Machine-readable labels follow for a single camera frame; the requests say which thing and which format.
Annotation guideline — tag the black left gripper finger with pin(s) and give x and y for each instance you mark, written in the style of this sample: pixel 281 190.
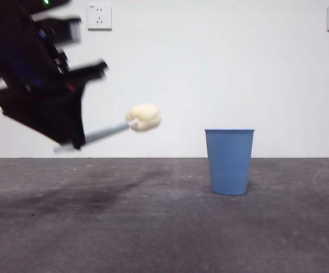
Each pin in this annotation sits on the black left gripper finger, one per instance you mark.
pixel 53 119

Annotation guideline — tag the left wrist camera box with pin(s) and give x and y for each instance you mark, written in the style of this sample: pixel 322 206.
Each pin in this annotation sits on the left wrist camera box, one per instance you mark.
pixel 64 29

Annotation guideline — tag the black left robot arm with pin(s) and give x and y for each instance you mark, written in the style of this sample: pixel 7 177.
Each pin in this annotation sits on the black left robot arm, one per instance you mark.
pixel 10 45

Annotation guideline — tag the blue ribbed plastic cup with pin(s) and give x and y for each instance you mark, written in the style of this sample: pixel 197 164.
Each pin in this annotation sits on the blue ribbed plastic cup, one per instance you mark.
pixel 229 165

